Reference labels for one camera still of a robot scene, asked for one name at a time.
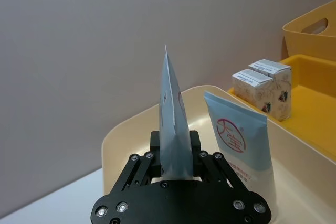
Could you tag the pale blue pouch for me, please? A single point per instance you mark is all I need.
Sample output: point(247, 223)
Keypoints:
point(174, 140)

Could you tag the cream plastic bin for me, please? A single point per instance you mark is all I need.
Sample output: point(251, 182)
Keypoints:
point(302, 182)

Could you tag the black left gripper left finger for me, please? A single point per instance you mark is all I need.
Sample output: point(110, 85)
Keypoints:
point(136, 171)

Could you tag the white printed carton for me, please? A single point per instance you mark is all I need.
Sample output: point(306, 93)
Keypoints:
point(249, 90)
point(282, 90)

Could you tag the yellow plastic tray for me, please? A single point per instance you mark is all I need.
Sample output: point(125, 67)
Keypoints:
point(312, 93)

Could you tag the blue white standing pouch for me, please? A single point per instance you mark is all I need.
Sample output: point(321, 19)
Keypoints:
point(236, 134)

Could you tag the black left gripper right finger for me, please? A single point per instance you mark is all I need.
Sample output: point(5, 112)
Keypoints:
point(218, 169)

